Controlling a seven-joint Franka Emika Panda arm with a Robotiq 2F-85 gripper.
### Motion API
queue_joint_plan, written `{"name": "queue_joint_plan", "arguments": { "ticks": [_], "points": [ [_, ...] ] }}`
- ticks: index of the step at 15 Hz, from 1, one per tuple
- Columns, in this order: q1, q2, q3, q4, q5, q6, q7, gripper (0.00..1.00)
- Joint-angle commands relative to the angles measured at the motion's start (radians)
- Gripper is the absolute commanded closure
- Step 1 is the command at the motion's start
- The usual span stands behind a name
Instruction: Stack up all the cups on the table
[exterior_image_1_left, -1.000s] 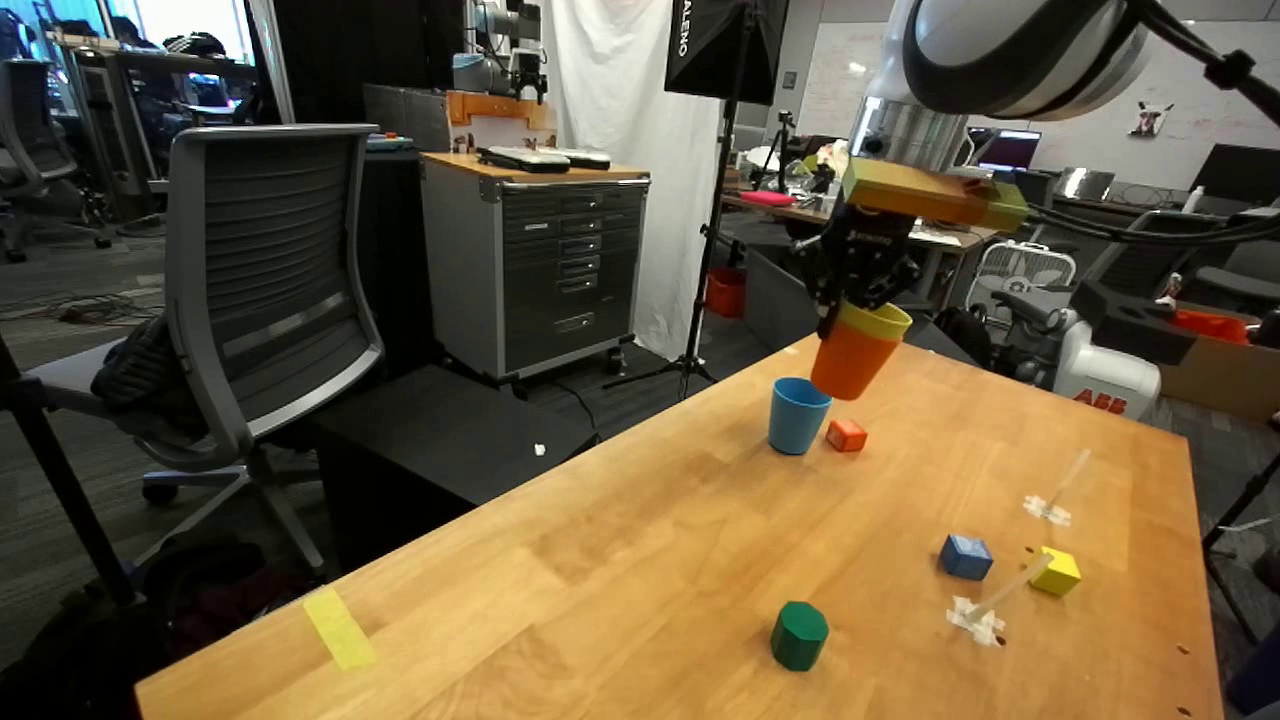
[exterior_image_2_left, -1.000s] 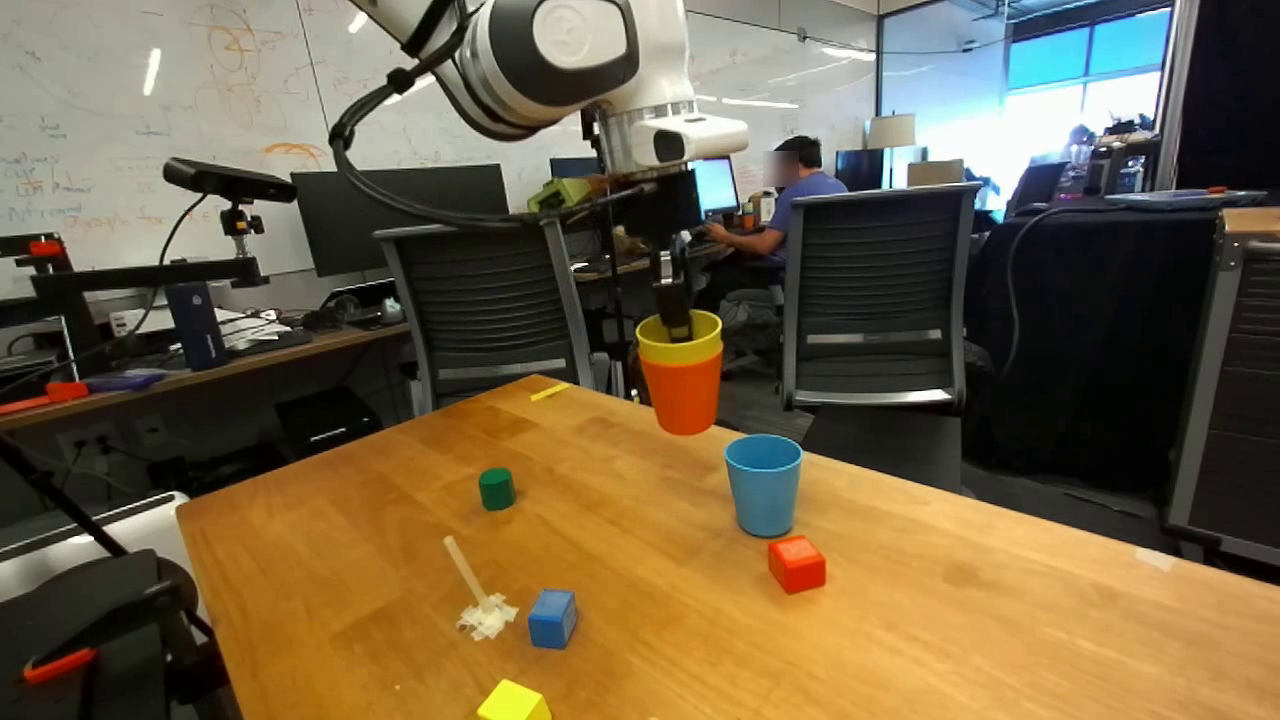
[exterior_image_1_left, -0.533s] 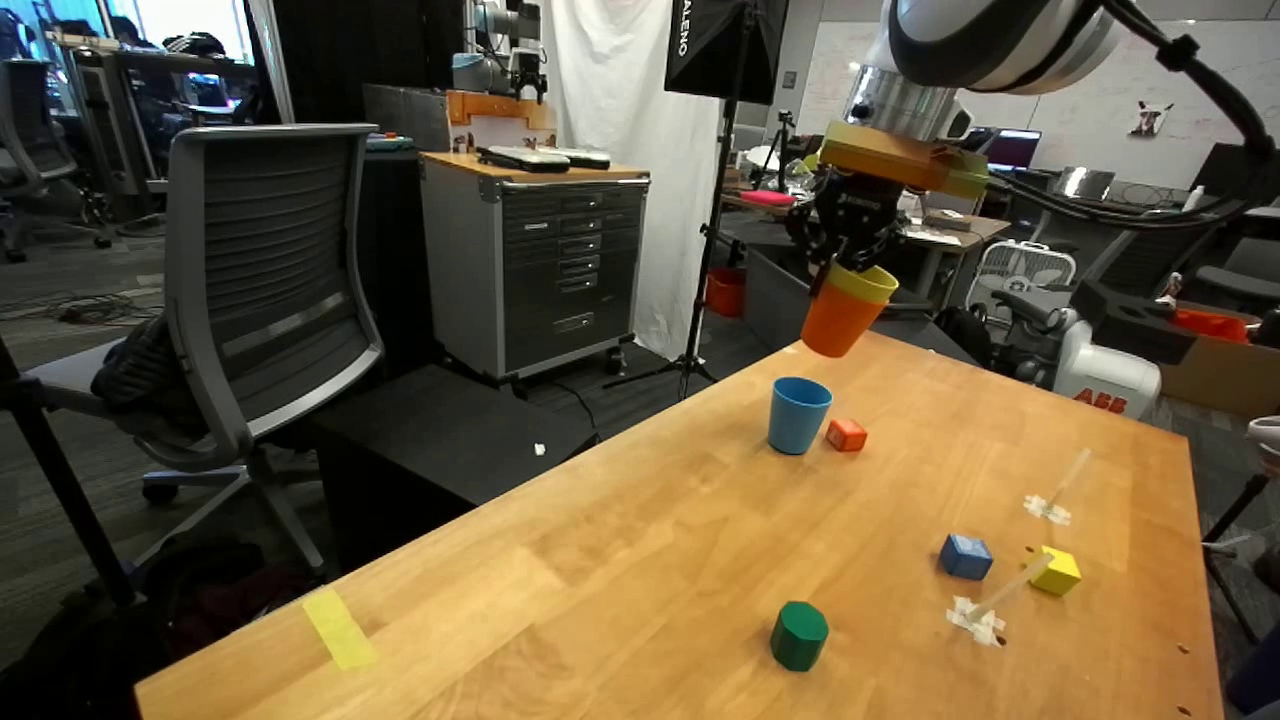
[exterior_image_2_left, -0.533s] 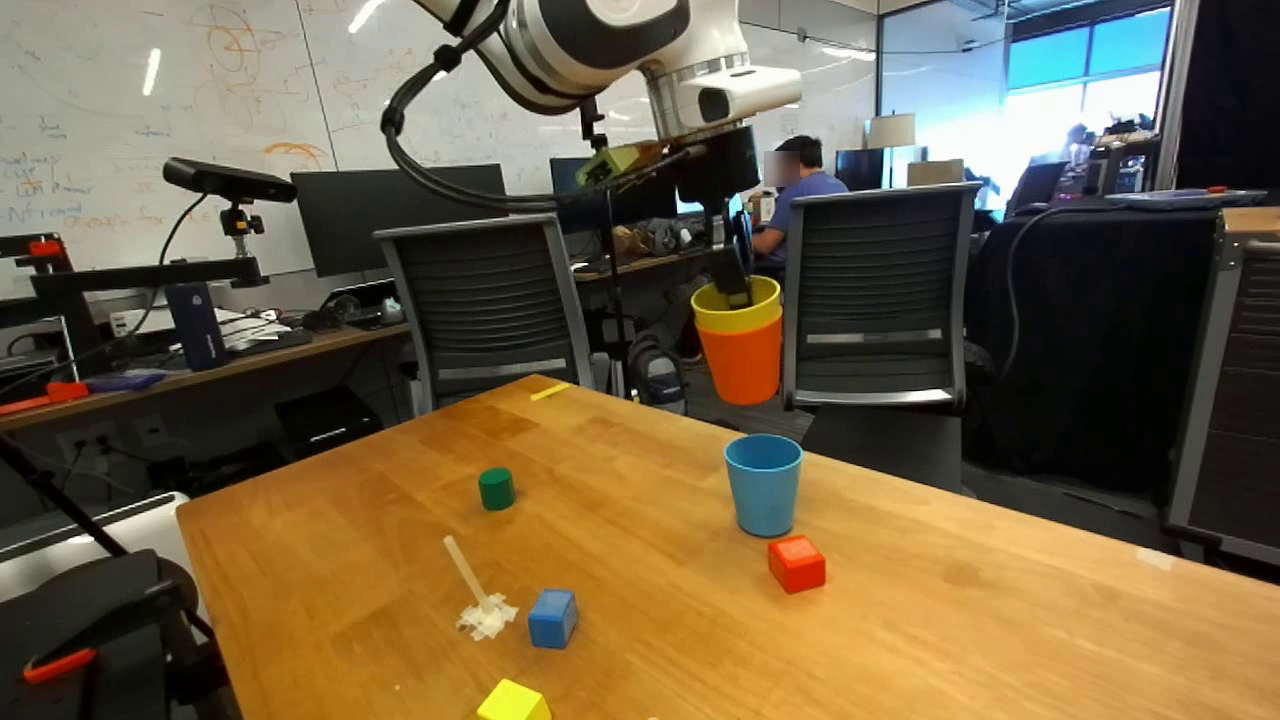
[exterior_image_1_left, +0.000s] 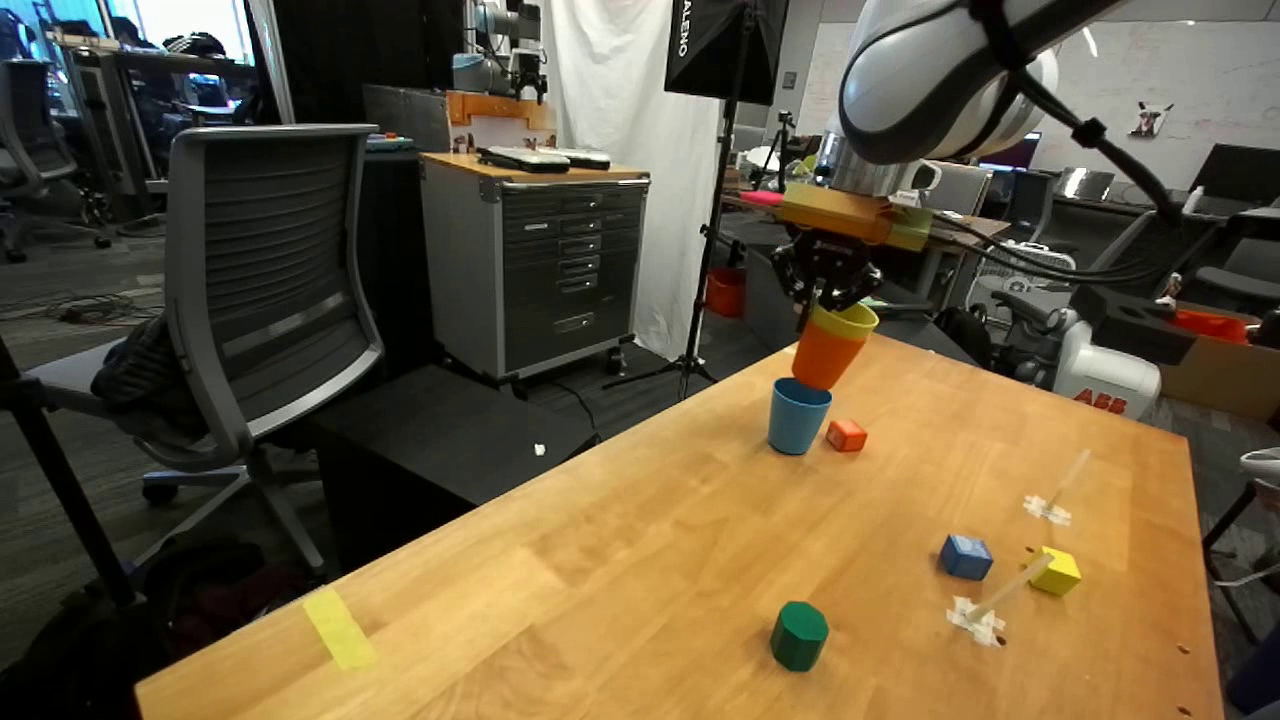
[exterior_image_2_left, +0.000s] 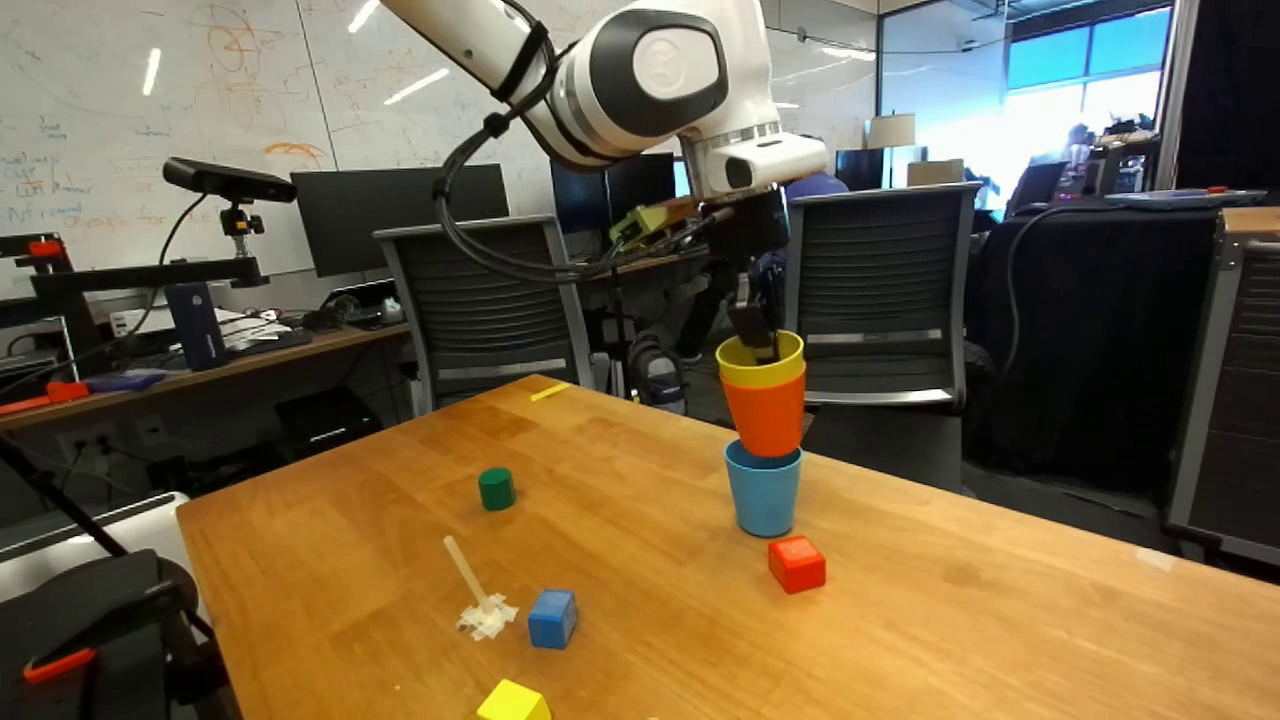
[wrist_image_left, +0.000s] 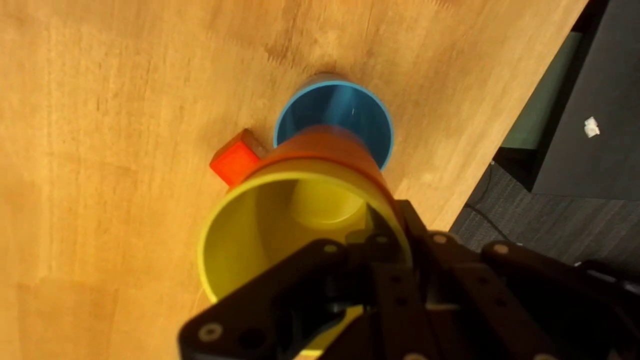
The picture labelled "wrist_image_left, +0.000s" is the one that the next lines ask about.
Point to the black low platform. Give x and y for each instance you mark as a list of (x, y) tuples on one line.
[(601, 73)]

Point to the yellow plastic cup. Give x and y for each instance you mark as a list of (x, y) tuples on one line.
[(253, 233)]

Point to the orange plastic cup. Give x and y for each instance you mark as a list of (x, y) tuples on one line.
[(327, 143)]

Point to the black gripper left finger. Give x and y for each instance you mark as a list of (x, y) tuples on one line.
[(300, 292)]

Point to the white paper scrap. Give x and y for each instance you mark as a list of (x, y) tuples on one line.
[(590, 127)]

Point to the red cube block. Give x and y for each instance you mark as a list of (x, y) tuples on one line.
[(233, 161)]

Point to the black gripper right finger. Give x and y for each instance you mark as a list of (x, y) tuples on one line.
[(506, 301)]

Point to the blue plastic cup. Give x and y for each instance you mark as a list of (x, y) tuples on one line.
[(332, 103)]

